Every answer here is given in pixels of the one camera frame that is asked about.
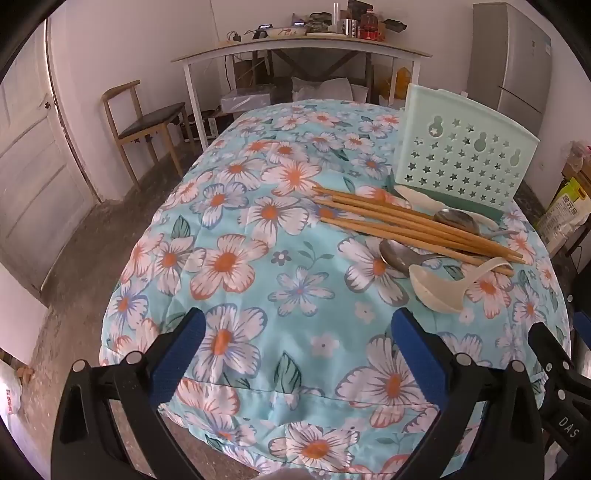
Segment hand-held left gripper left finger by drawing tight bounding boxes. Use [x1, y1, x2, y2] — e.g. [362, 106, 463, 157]
[52, 307, 206, 480]

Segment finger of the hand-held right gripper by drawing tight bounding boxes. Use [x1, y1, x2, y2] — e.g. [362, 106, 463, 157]
[527, 322, 591, 457]

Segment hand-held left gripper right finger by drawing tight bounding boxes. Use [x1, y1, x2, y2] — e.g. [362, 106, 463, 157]
[391, 307, 546, 480]

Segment pile of wooden chopsticks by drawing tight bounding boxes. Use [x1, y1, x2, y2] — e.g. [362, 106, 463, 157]
[312, 185, 527, 278]

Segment mint green plastic utensil holder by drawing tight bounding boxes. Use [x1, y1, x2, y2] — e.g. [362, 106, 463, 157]
[392, 83, 541, 222]

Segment white plastic soup spoon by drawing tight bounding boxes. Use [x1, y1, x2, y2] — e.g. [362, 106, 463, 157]
[409, 257, 512, 315]

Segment metal spoon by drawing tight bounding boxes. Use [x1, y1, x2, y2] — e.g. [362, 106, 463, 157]
[379, 239, 446, 278]
[434, 209, 522, 240]

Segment floral light blue blanket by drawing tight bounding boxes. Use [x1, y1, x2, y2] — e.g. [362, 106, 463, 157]
[99, 100, 575, 480]

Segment yellow and white sack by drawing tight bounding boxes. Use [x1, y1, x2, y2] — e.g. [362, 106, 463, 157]
[536, 178, 591, 252]

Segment white flat plastic spoon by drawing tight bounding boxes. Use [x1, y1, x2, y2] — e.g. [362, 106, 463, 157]
[396, 185, 499, 229]

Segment white bag with red print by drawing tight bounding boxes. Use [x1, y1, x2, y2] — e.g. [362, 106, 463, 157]
[0, 357, 24, 418]

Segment cardboard box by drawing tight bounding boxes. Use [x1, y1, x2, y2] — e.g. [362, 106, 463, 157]
[561, 141, 591, 188]

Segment wooden chair with dark seat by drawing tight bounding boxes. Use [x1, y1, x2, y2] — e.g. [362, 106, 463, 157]
[102, 80, 192, 190]

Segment white panel door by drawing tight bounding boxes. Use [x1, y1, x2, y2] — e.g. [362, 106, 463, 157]
[0, 21, 100, 296]

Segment box with clear plastic cover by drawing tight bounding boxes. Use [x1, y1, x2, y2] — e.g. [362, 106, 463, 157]
[221, 85, 273, 115]

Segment yellow bag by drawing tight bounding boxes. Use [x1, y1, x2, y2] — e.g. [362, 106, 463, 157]
[390, 67, 413, 109]

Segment white pillow bags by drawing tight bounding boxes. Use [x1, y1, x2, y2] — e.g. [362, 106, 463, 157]
[291, 76, 352, 103]

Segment silver refrigerator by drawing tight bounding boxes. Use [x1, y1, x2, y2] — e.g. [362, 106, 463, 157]
[466, 2, 553, 137]

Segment white-legged table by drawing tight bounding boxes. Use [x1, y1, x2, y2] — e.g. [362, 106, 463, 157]
[171, 37, 433, 153]

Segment red oil bottle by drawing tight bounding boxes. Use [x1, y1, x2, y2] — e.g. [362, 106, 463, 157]
[360, 11, 382, 41]

